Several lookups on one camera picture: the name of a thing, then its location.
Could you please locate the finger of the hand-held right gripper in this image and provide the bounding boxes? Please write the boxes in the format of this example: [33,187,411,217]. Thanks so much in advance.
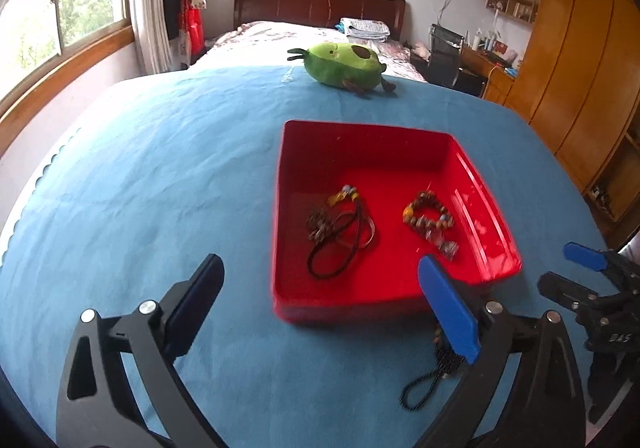
[537,271,603,316]
[563,242,640,291]

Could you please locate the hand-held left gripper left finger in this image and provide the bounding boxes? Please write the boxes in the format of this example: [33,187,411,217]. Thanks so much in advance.
[55,253,228,448]

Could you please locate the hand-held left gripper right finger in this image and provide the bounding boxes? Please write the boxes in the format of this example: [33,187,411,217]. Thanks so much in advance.
[412,255,587,448]

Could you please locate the black bead necklace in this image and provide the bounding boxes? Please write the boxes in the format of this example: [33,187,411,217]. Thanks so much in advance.
[399,320,469,413]

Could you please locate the silver wristwatch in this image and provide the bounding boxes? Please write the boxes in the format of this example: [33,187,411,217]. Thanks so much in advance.
[429,233,460,260]

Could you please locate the brown beaded bracelet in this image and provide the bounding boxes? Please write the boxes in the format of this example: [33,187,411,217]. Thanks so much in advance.
[402,190,451,229]

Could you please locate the silver bangle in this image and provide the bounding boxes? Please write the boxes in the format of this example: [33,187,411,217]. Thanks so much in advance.
[335,216,377,251]

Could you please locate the silver chain necklace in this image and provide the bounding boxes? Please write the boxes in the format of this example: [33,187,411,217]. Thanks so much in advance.
[304,207,336,244]

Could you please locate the black cord necklace gold pendant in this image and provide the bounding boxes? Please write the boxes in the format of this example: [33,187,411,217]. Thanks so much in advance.
[306,184,366,281]

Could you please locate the red tin box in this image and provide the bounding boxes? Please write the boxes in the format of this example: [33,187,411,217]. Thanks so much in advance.
[271,120,524,327]

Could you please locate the blue cloth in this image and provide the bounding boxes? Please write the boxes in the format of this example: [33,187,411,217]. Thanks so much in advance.
[0,64,622,448]

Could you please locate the wooden desk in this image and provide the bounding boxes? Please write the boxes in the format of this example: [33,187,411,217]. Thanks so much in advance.
[457,44,521,104]

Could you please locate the wooden wardrobe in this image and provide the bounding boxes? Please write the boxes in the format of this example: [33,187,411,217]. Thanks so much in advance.
[472,0,640,229]

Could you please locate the black chair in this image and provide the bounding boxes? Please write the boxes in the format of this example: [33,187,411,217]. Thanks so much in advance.
[427,23,464,89]

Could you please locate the green avocado plush toy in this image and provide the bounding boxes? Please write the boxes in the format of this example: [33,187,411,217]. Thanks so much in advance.
[286,41,398,100]

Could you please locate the red bag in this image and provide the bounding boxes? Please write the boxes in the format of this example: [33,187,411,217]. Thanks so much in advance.
[177,8,206,64]

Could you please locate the wooden bed with bedding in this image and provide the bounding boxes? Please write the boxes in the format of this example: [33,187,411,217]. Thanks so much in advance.
[192,21,429,84]

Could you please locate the folded patterned cloth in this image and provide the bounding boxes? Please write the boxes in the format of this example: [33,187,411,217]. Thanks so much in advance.
[339,17,392,40]

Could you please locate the white curtain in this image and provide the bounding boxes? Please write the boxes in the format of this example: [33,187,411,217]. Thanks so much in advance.
[132,0,174,76]

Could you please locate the large wooden frame window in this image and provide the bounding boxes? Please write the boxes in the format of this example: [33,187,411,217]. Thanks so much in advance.
[0,0,137,149]

